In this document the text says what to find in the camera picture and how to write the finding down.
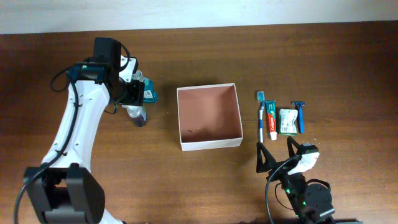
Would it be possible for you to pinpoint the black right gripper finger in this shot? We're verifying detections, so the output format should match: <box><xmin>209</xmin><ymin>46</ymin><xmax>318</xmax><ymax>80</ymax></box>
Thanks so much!
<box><xmin>256</xmin><ymin>142</ymin><xmax>277</xmax><ymax>173</ymax></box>
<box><xmin>287</xmin><ymin>136</ymin><xmax>300</xmax><ymax>157</ymax></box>

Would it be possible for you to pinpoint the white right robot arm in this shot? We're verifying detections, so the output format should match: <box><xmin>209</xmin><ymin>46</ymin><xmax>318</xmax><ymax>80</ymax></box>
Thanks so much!
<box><xmin>256</xmin><ymin>136</ymin><xmax>360</xmax><ymax>224</ymax></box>

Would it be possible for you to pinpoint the clear bottle purple liquid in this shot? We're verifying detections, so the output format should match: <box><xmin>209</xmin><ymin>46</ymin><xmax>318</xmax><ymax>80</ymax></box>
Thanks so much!
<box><xmin>122</xmin><ymin>72</ymin><xmax>147</xmax><ymax>127</ymax></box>

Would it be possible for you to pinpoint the blue white toothbrush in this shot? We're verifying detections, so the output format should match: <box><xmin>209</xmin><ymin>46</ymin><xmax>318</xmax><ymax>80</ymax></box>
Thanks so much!
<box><xmin>257</xmin><ymin>91</ymin><xmax>265</xmax><ymax>143</ymax></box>

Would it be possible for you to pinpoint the teal mouthwash bottle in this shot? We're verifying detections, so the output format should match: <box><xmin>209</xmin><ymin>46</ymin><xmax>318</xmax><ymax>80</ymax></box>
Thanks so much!
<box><xmin>134</xmin><ymin>70</ymin><xmax>158</xmax><ymax>103</ymax></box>

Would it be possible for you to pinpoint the green white packet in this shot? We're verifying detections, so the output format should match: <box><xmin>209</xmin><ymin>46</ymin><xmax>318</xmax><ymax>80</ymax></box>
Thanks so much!
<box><xmin>279</xmin><ymin>109</ymin><xmax>298</xmax><ymax>136</ymax></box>

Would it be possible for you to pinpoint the blue disposable razor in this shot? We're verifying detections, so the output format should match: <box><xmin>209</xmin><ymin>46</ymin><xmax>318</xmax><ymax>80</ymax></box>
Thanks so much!
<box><xmin>292</xmin><ymin>101</ymin><xmax>305</xmax><ymax>134</ymax></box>

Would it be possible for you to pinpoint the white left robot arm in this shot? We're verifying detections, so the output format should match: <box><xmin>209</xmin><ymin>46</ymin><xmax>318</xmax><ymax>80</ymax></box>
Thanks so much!
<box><xmin>21</xmin><ymin>56</ymin><xmax>145</xmax><ymax>223</ymax></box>

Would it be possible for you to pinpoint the white cardboard box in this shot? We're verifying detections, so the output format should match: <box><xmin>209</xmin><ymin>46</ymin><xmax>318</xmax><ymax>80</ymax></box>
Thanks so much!
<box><xmin>177</xmin><ymin>83</ymin><xmax>243</xmax><ymax>152</ymax></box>

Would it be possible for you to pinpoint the red green toothpaste tube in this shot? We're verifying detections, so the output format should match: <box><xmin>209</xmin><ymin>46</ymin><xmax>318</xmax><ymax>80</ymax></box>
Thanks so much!
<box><xmin>266</xmin><ymin>100</ymin><xmax>277</xmax><ymax>141</ymax></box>

